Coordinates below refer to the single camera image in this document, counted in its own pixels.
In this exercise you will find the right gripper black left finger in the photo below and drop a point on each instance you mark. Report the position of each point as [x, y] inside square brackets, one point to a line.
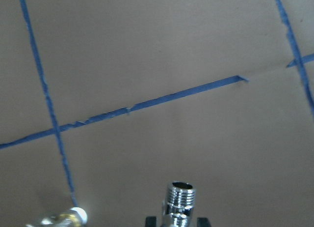
[151, 221]

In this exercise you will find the white brass PPR fitting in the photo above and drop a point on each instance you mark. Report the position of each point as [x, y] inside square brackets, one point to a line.
[73, 217]

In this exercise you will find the metal valve fitting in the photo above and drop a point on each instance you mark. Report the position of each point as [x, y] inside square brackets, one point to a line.
[178, 206]

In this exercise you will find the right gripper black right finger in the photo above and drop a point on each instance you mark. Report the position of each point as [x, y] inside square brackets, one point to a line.
[201, 222]

